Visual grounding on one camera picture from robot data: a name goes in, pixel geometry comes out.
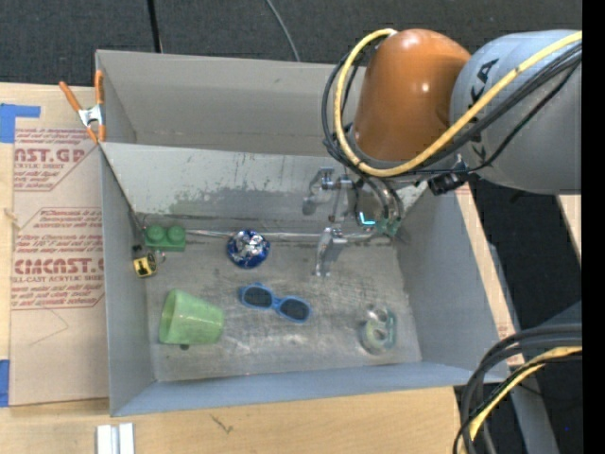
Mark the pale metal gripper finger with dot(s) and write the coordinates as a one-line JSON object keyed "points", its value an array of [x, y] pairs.
{"points": [[326, 180], [331, 241]]}

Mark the blue and white ball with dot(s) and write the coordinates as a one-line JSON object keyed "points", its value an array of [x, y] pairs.
{"points": [[248, 249]]}

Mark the blue sunglasses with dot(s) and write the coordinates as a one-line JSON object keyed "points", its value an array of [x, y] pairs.
{"points": [[257, 297]]}

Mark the grey metal bin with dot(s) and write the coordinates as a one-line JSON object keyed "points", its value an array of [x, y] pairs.
{"points": [[283, 343]]}

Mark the green cup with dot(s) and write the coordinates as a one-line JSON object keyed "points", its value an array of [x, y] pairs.
{"points": [[189, 319]]}

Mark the green toy brick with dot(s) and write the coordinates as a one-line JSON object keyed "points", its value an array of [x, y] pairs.
{"points": [[164, 239]]}

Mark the yellow and black tape measure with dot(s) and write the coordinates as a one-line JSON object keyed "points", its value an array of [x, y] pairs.
{"points": [[144, 265]]}

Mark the brown cardboard board red print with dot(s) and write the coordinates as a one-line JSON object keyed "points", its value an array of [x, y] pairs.
{"points": [[57, 338]]}

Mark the black cylinder on white bracket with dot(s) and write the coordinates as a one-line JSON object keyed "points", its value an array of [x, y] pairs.
{"points": [[446, 183]]}

